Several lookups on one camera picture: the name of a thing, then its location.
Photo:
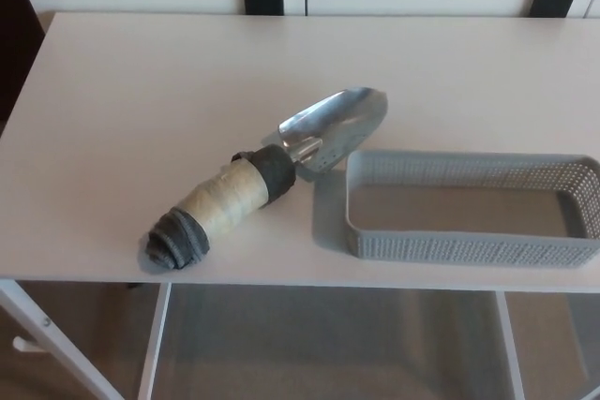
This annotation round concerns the white desk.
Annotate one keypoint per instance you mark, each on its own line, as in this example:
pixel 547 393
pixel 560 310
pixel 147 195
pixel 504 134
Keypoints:
pixel 140 91

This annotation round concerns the white desk hook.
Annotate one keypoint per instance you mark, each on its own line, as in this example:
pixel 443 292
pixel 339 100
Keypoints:
pixel 21 345

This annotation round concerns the grey perforated plastic basket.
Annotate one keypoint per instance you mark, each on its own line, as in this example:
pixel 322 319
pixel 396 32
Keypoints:
pixel 450 245

